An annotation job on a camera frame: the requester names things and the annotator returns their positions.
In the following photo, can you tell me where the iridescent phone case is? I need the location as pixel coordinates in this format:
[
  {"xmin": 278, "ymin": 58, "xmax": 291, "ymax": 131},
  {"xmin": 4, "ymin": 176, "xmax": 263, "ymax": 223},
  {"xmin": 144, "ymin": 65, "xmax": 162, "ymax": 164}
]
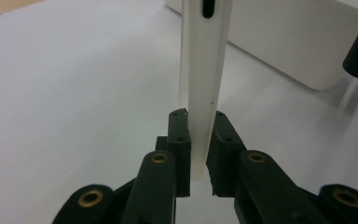
[{"xmin": 178, "ymin": 0, "xmax": 234, "ymax": 182}]

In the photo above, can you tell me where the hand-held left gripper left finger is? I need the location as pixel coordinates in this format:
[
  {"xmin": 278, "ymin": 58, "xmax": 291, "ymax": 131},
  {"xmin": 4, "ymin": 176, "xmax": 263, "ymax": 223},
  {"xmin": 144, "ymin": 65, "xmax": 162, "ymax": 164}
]
[{"xmin": 155, "ymin": 107, "xmax": 192, "ymax": 198}]

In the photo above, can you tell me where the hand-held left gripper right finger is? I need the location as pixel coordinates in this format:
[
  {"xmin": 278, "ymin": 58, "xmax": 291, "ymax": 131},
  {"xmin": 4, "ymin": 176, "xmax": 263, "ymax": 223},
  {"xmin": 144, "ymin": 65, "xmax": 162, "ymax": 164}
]
[{"xmin": 205, "ymin": 110, "xmax": 248, "ymax": 198}]

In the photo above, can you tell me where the white plastic bin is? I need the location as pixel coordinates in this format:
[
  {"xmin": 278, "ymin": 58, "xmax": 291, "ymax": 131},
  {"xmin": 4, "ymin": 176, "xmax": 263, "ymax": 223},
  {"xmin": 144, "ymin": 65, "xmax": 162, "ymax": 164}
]
[{"xmin": 164, "ymin": 0, "xmax": 358, "ymax": 91}]

